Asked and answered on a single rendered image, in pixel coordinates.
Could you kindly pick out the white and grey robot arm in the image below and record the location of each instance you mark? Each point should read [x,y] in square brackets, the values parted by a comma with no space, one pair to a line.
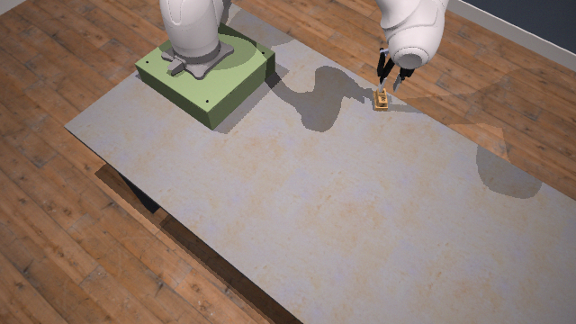
[413,30]

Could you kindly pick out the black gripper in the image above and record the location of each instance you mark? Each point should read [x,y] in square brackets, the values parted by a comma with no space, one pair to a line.
[384,72]

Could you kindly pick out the tan wooden cube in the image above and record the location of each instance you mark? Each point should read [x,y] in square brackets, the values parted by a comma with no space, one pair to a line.
[381,101]
[382,93]

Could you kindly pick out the orange rectangular tray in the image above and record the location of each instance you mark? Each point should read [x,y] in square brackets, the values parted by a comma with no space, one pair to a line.
[375,104]

